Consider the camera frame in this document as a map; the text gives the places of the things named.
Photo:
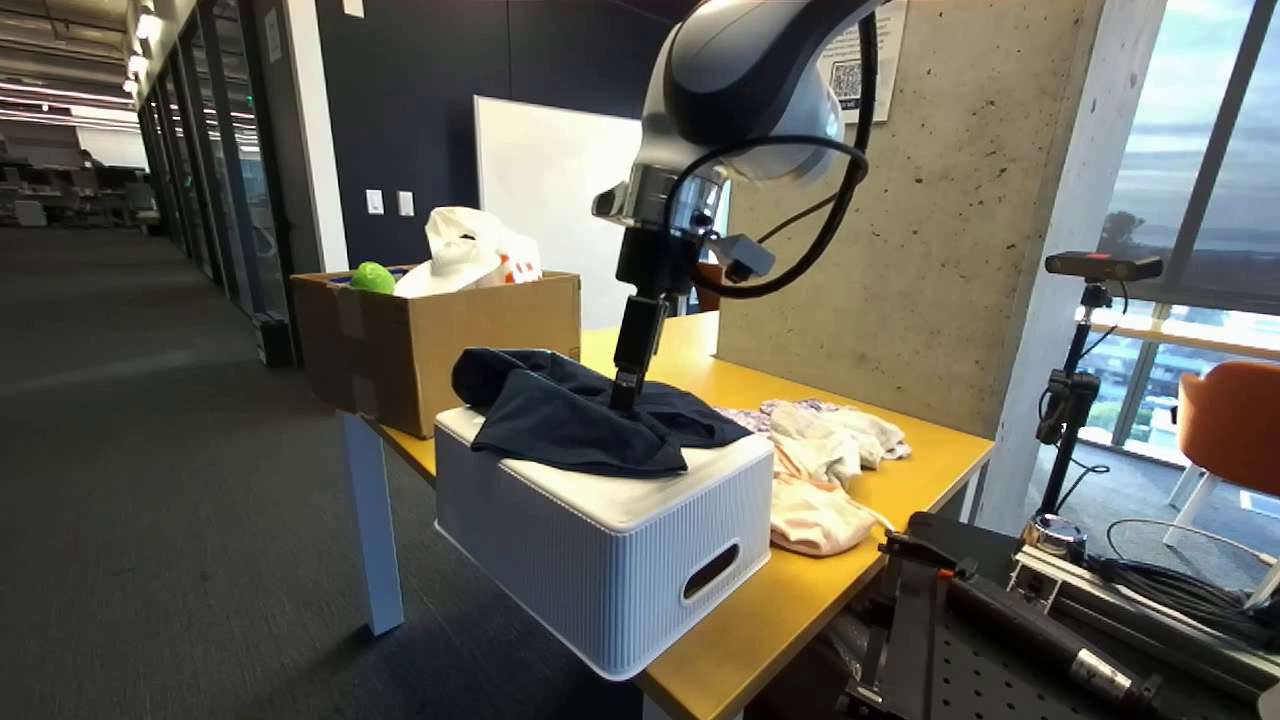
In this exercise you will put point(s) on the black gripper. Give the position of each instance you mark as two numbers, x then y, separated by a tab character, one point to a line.
652	261

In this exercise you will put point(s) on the navy blue cloth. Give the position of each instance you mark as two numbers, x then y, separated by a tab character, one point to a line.
572	422

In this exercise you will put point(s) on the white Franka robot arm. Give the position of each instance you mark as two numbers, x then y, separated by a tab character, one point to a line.
747	80

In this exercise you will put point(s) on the white plastic laundry basket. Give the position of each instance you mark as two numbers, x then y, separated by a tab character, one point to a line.
602	561

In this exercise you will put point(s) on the brown wooden chair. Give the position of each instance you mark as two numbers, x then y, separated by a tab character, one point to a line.
711	296

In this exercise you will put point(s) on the purple checkered cloth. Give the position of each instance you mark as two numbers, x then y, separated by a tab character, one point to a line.
747	422

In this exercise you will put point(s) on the brown cardboard box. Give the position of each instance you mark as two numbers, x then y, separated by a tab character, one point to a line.
455	346

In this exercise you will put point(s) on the white whiteboard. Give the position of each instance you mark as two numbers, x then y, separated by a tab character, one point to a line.
562	203

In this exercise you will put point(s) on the cream towel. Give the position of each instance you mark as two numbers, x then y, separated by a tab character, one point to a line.
833	436

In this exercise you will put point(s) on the white plastic bag orange print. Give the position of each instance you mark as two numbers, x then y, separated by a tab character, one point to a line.
461	246

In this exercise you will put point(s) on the peach cloth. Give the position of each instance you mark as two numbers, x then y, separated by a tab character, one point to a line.
820	519

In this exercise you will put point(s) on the green ball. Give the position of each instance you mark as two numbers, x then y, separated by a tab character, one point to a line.
373	278

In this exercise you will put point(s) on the white table leg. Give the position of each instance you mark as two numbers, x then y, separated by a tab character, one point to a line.
373	532

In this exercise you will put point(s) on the white QR code poster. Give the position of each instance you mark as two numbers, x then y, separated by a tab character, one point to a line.
890	62

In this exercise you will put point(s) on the orange chair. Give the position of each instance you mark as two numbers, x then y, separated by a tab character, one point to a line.
1232	426

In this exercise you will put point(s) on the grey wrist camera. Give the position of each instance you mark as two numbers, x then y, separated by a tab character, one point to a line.
747	259

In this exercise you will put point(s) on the white wall outlet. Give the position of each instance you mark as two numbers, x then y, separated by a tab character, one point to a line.
373	203
405	207

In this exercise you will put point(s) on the black camera tripod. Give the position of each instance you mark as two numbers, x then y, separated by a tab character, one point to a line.
1067	401

